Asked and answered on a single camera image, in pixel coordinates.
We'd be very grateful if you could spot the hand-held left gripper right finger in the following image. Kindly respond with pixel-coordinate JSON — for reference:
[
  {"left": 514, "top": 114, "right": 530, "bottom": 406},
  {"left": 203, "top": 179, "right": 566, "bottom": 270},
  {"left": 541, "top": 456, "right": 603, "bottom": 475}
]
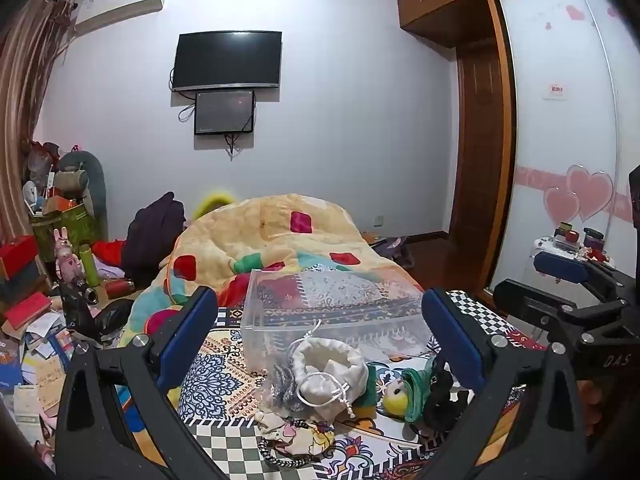
[{"left": 415, "top": 288, "right": 589, "bottom": 480}]

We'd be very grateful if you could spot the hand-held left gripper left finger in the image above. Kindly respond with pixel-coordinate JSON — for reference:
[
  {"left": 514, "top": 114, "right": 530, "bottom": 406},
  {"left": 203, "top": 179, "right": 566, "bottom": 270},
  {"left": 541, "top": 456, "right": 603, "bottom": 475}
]
[{"left": 54, "top": 286, "right": 227, "bottom": 480}]

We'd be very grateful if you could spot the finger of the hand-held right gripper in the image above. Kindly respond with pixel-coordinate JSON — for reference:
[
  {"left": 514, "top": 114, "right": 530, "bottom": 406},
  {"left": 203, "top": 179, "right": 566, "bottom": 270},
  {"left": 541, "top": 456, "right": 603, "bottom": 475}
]
[
  {"left": 533, "top": 251, "right": 622, "bottom": 302},
  {"left": 492, "top": 278, "right": 583, "bottom": 335}
]

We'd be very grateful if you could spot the yellow-haired doll with green hat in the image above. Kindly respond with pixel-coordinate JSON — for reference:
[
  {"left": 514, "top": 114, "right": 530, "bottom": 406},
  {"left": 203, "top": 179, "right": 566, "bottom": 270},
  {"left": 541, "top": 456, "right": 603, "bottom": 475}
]
[{"left": 367, "top": 366, "right": 438, "bottom": 423}]

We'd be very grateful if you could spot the clear plastic storage box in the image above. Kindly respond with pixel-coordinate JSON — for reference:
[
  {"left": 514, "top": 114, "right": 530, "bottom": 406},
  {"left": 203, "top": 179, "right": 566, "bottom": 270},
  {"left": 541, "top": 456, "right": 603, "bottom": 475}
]
[{"left": 240, "top": 268, "right": 435, "bottom": 372}]

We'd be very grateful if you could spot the white drawstring pouch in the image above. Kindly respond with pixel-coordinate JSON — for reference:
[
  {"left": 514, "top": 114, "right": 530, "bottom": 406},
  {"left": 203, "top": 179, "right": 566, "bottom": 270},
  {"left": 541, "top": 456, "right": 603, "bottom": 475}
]
[{"left": 291, "top": 337, "right": 370, "bottom": 418}]

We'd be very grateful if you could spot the black soft toy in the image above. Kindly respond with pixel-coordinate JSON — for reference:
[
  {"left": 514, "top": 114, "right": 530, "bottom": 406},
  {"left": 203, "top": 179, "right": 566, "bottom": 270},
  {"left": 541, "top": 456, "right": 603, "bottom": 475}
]
[{"left": 415, "top": 360, "right": 473, "bottom": 436}]

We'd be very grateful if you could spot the patterned bed sheet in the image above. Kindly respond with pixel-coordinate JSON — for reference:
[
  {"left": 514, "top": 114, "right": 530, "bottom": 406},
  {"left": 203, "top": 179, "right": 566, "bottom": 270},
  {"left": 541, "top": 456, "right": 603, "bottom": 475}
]
[{"left": 175, "top": 289, "right": 551, "bottom": 480}]

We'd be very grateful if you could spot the black plastic bag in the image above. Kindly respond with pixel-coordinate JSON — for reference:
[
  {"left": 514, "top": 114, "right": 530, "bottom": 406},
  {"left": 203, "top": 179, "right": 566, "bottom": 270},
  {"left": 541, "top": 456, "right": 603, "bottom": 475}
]
[{"left": 91, "top": 298, "right": 136, "bottom": 337}]

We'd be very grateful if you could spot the dark backpack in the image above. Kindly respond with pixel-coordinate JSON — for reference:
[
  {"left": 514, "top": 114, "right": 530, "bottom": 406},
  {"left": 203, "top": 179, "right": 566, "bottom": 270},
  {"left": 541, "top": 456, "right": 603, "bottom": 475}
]
[{"left": 121, "top": 191, "right": 188, "bottom": 282}]

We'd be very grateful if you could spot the purple bag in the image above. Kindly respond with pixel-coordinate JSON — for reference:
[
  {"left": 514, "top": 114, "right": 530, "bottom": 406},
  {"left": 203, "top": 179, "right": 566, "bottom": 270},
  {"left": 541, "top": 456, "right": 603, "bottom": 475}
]
[{"left": 369, "top": 235, "right": 417, "bottom": 269}]

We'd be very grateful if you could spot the red cloth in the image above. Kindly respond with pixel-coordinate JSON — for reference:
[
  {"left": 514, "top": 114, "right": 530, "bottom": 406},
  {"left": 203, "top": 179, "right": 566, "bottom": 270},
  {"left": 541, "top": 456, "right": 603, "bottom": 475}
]
[{"left": 92, "top": 240, "right": 127, "bottom": 267}]

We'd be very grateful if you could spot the green bottle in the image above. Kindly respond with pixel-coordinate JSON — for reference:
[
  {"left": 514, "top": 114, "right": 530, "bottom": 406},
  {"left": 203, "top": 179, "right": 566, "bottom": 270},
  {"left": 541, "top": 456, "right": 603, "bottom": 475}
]
[{"left": 77, "top": 243, "right": 102, "bottom": 287}]

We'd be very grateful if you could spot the yellow-green fuzzy plush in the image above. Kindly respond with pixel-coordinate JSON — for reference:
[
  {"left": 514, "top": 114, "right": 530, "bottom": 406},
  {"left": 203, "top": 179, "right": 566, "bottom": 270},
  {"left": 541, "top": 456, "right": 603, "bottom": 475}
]
[{"left": 192, "top": 188, "right": 237, "bottom": 222}]

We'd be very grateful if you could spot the yellow patchwork quilt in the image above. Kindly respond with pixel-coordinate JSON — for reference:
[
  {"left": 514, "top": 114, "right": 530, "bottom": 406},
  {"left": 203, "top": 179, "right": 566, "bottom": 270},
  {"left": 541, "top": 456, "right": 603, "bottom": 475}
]
[{"left": 117, "top": 192, "right": 426, "bottom": 353}]

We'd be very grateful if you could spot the wooden wardrobe with sliding doors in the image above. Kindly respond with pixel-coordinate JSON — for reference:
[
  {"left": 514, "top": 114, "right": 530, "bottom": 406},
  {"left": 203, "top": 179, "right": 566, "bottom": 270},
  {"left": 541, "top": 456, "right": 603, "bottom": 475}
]
[{"left": 396, "top": 0, "right": 640, "bottom": 306}]

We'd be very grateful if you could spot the pink rabbit toy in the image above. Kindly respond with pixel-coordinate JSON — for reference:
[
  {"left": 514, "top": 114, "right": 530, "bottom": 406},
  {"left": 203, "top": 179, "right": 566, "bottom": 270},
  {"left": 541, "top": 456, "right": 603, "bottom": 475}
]
[{"left": 53, "top": 227, "right": 82, "bottom": 282}]

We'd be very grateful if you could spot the green cardboard box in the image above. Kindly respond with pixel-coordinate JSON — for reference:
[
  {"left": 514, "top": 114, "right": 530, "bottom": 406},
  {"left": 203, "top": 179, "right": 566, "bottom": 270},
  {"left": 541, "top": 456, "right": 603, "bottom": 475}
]
[{"left": 31, "top": 204, "right": 101, "bottom": 262}]

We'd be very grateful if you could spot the red book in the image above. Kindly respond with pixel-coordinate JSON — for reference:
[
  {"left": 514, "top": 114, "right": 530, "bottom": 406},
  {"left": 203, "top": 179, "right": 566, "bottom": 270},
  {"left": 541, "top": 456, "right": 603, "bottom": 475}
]
[{"left": 4, "top": 292, "right": 54, "bottom": 332}]

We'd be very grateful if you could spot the pile of papers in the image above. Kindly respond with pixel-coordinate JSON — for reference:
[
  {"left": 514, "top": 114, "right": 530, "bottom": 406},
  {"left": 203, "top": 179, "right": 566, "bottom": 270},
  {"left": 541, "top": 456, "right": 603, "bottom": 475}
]
[{"left": 0, "top": 310, "right": 77, "bottom": 461}]

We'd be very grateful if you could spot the grey stuffed toy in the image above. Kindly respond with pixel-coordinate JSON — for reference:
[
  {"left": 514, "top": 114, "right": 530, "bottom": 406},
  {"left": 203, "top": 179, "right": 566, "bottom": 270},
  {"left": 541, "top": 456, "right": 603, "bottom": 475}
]
[{"left": 54, "top": 150, "right": 109, "bottom": 243}]

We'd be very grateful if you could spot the red box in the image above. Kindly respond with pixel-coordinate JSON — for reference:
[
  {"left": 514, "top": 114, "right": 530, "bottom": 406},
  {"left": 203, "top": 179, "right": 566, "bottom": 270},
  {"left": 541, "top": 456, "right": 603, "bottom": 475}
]
[{"left": 0, "top": 235, "right": 42, "bottom": 282}]

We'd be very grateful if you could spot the striped brown curtain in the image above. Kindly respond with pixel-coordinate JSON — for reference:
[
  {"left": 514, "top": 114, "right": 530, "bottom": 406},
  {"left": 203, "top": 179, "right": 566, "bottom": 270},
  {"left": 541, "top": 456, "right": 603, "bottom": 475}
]
[{"left": 0, "top": 0, "right": 78, "bottom": 246}]

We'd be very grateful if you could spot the white air conditioner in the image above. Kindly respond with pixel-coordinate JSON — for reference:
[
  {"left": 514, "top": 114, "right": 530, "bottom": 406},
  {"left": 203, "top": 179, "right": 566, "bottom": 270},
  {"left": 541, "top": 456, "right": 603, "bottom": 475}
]
[{"left": 74, "top": 0, "right": 165, "bottom": 27}]

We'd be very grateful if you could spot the black camera on tripod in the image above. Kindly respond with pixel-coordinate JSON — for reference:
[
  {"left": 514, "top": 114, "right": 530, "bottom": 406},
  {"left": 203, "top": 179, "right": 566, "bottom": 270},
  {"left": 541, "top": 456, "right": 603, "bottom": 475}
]
[{"left": 59, "top": 275, "right": 102, "bottom": 333}]

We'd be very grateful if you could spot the floral pouch with braided cord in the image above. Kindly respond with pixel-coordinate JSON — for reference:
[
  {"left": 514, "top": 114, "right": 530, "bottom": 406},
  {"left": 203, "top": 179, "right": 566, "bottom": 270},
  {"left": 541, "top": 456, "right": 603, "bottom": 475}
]
[{"left": 256, "top": 412, "right": 336, "bottom": 468}]

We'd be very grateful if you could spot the small wall-mounted black monitor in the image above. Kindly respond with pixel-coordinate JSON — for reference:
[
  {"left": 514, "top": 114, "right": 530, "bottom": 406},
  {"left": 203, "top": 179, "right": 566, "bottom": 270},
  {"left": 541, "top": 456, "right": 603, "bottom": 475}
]
[{"left": 194, "top": 90, "right": 257, "bottom": 136}]

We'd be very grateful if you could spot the wall-mounted black television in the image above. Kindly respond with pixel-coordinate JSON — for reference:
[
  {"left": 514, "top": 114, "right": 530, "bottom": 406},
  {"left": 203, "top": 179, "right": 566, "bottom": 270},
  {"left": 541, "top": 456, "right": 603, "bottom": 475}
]
[{"left": 171, "top": 31, "right": 284, "bottom": 92}]

